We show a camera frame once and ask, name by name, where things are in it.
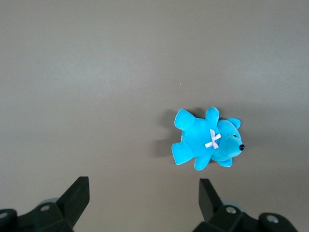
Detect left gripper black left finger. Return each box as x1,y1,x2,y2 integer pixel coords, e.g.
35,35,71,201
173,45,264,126
0,176,91,232

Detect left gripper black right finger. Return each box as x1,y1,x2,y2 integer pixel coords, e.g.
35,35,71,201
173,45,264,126
193,178,299,232

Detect blue teddy bear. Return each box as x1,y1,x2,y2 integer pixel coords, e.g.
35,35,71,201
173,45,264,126
171,106,246,172

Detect brown table mat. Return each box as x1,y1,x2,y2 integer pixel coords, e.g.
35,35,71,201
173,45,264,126
0,0,309,232

